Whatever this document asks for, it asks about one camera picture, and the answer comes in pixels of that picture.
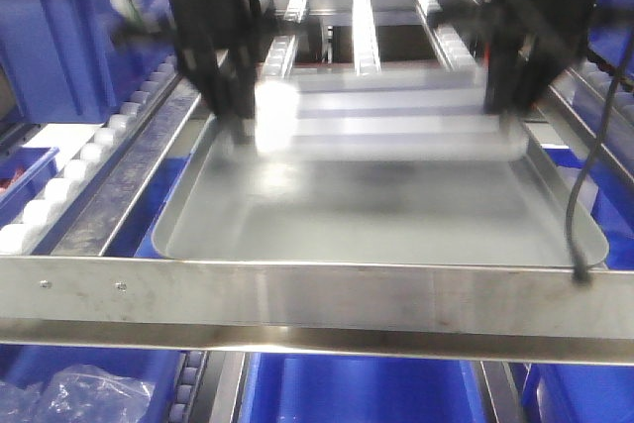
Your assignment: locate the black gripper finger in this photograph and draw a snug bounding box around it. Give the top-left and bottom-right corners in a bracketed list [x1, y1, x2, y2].
[484, 0, 596, 114]
[232, 0, 262, 144]
[169, 0, 231, 124]

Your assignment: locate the small silver tray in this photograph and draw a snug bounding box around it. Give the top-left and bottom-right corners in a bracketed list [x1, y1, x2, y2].
[255, 68, 529, 161]

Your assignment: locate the large grey tray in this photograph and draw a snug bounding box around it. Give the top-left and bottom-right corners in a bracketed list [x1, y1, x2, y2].
[152, 120, 572, 268]

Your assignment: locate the white roller track centre-left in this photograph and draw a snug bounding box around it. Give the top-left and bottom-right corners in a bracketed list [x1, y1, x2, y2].
[261, 0, 308, 78]

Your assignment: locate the white roller track centre-right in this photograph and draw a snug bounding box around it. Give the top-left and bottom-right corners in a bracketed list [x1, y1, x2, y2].
[415, 0, 476, 70]

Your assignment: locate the white roller track centre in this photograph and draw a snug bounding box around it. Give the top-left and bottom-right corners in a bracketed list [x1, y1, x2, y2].
[352, 0, 381, 76]

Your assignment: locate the blue bin upper left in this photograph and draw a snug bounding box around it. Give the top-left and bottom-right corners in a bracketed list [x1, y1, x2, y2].
[1, 0, 173, 123]

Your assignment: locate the small blue bin left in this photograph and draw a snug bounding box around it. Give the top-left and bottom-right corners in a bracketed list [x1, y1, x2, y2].
[1, 147, 58, 226]

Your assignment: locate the white roller track far left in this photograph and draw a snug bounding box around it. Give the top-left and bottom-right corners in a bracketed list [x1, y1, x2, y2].
[1, 55, 176, 256]

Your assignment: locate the lower roller track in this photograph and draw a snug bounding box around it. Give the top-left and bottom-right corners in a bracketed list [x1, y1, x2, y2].
[167, 351, 208, 423]

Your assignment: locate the blue bin lower centre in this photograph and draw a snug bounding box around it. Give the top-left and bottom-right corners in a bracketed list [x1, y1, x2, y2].
[239, 354, 485, 422]

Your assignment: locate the blue bin lower right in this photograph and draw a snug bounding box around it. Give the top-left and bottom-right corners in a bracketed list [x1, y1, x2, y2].
[510, 364, 633, 422]

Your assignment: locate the clear plastic bag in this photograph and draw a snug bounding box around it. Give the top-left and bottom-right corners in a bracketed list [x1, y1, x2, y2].
[1, 365, 156, 422]

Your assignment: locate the blue bin lower left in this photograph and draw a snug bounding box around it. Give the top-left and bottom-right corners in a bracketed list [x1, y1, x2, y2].
[1, 344, 183, 422]

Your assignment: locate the steel right divider rail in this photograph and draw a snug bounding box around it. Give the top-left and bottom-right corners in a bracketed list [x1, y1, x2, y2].
[448, 0, 634, 181]

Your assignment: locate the steel divider rail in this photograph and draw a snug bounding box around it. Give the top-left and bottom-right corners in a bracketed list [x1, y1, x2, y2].
[38, 75, 200, 256]
[448, 0, 634, 181]

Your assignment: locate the steel left divider rail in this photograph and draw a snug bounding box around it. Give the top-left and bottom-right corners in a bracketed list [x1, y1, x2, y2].
[38, 75, 200, 256]

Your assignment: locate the black cable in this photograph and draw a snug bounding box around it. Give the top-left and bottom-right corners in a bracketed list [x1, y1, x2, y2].
[564, 46, 634, 285]

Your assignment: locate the steel front rack rail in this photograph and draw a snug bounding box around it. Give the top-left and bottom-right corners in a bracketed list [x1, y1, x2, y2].
[1, 257, 633, 365]

